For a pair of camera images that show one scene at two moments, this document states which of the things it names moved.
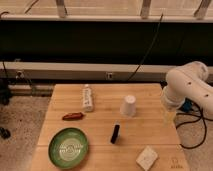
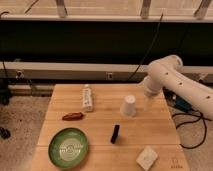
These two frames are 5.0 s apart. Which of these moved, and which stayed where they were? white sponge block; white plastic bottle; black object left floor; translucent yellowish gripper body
Moved: translucent yellowish gripper body
Stayed: white sponge block; white plastic bottle; black object left floor
